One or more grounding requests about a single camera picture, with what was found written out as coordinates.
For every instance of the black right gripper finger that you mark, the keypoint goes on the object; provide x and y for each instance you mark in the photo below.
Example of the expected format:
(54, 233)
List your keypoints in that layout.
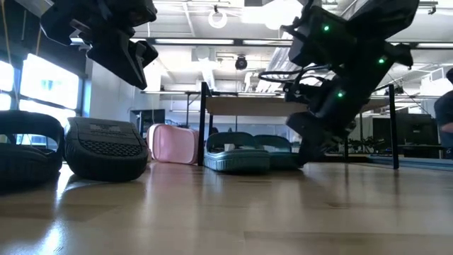
(308, 134)
(341, 136)

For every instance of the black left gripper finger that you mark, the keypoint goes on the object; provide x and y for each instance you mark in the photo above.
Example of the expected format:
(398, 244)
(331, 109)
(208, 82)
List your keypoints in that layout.
(147, 53)
(120, 60)

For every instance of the dark green slide sandal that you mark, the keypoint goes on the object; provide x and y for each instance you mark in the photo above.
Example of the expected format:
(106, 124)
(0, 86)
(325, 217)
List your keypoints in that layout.
(283, 159)

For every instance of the light green slide sandal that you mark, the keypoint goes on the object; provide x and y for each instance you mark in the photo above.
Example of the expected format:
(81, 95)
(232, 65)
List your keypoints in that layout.
(237, 161)

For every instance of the pink slide sandal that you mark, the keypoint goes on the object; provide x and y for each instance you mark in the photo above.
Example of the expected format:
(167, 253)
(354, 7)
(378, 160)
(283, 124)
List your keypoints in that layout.
(173, 145)

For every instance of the black slide sandal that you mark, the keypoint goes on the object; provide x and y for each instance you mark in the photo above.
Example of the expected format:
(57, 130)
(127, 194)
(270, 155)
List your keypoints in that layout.
(106, 159)
(21, 163)

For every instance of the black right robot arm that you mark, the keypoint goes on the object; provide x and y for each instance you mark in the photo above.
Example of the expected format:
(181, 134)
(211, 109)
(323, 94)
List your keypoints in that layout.
(371, 21)

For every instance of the long ceiling light strip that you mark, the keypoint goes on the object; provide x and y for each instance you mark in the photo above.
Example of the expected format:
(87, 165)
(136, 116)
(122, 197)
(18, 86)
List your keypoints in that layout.
(194, 41)

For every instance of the black background monitor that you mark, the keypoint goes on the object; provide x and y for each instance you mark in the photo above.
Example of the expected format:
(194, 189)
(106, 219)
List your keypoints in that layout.
(152, 120)

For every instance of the black ceiling spotlight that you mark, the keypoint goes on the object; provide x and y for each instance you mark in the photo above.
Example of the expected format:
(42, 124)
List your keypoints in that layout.
(241, 62)

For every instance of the person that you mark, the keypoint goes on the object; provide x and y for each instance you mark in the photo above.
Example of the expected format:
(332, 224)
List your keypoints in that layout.
(444, 113)

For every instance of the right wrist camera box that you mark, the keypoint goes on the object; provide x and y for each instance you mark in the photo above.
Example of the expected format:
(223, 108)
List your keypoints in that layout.
(297, 93)

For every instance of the wooden shelf with black frame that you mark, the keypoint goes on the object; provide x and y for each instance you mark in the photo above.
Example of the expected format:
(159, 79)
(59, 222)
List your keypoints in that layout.
(255, 106)

